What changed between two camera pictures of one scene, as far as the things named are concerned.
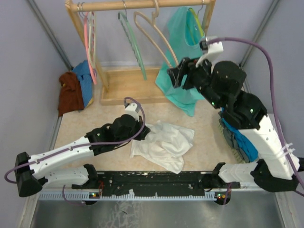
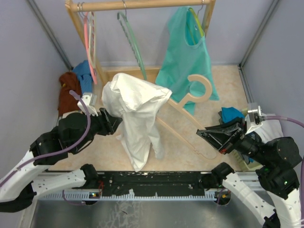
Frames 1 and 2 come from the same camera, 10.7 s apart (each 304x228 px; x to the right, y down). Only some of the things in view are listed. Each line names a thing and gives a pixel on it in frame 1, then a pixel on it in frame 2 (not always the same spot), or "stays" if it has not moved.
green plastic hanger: [123, 19] stays
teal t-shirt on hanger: [186, 33] stays
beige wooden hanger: [152, 19] → [181, 107]
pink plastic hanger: [88, 50] stays
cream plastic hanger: [92, 38] stays
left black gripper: [142, 135] → [113, 121]
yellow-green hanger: [202, 29] stays
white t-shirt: [166, 144] → [136, 102]
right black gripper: [187, 66] → [218, 134]
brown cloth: [71, 97] stays
